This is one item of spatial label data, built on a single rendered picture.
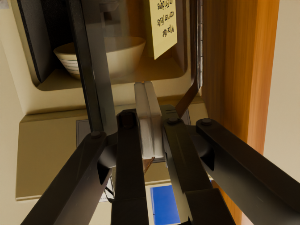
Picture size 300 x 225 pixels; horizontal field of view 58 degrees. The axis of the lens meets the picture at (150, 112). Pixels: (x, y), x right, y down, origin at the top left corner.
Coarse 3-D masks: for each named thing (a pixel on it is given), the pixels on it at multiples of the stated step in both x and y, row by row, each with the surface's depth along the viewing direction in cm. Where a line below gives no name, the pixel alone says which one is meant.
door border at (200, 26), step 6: (198, 0) 40; (198, 6) 40; (198, 12) 41; (72, 18) 16; (198, 18) 41; (198, 24) 41; (198, 30) 42; (198, 36) 42; (198, 42) 42; (78, 48) 17; (198, 48) 43; (198, 54) 43; (198, 60) 43; (198, 66) 44; (198, 72) 44; (198, 78) 45; (198, 84) 45; (90, 114) 18
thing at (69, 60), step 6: (72, 42) 59; (60, 48) 55; (66, 48) 57; (72, 48) 58; (60, 54) 48; (66, 54) 47; (72, 54) 46; (60, 60) 50; (66, 60) 48; (72, 60) 47; (66, 66) 50; (72, 66) 49; (72, 72) 50; (78, 72) 49; (78, 78) 51
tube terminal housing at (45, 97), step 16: (16, 0) 43; (0, 16) 41; (16, 16) 44; (0, 32) 42; (16, 32) 42; (16, 48) 43; (16, 64) 44; (32, 64) 47; (16, 80) 45; (32, 80) 48; (48, 80) 51; (64, 80) 52; (80, 80) 51; (32, 96) 47; (48, 96) 47; (64, 96) 47; (80, 96) 47; (32, 112) 48; (48, 112) 48; (96, 208) 58; (96, 224) 59
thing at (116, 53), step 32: (96, 0) 16; (128, 0) 20; (192, 0) 37; (96, 32) 17; (128, 32) 21; (192, 32) 39; (96, 64) 17; (128, 64) 21; (160, 64) 28; (192, 64) 40; (96, 96) 18; (128, 96) 22; (160, 96) 29; (192, 96) 42; (96, 128) 19
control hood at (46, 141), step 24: (24, 120) 46; (48, 120) 46; (72, 120) 46; (192, 120) 46; (24, 144) 44; (48, 144) 44; (72, 144) 44; (24, 168) 43; (48, 168) 43; (24, 192) 41
